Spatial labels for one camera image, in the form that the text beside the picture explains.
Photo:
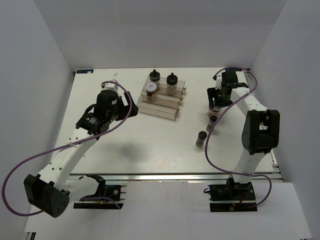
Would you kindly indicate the dark logo sticker right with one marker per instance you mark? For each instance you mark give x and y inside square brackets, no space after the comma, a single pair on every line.
[235,68]

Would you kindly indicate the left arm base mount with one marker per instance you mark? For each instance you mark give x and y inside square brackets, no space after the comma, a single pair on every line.
[108,196]

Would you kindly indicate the clear tiered acrylic organizer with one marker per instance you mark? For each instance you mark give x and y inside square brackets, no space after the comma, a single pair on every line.
[164,106]

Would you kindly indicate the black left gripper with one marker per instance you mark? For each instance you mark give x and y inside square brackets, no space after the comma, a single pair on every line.
[133,112]

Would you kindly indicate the aluminium table rail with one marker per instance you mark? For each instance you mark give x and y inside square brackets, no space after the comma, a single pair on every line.
[276,176]

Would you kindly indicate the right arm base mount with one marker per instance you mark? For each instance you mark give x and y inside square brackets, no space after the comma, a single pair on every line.
[230,198]

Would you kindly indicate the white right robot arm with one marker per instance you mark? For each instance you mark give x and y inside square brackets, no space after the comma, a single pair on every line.
[261,128]

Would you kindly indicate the white-lid orange label jar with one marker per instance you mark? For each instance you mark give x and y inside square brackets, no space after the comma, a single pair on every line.
[151,91]

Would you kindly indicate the white granule shaker bottle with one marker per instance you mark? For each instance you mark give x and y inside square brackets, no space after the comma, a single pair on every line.
[171,84]

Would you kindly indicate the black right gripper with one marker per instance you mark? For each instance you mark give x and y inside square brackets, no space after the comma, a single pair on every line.
[212,93]

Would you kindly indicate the black-cap pepper grinder bottle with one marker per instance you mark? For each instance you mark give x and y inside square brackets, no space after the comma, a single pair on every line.
[212,120]

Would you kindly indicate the black-cap spice bottle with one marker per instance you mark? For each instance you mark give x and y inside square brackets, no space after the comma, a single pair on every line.
[201,138]

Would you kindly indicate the white powder shaker bottle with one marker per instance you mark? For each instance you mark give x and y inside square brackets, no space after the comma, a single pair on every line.
[155,77]

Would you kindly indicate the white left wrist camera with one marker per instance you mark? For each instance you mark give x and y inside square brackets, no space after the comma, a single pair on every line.
[110,85]

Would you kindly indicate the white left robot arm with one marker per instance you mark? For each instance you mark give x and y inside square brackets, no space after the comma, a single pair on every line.
[48,190]

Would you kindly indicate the white-lid brown sauce jar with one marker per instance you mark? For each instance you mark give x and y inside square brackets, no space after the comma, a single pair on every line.
[214,112]

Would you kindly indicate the dark logo sticker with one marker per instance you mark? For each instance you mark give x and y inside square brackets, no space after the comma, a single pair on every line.
[84,71]
[235,68]

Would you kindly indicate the dark logo sticker left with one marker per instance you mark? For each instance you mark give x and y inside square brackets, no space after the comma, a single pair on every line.
[84,71]

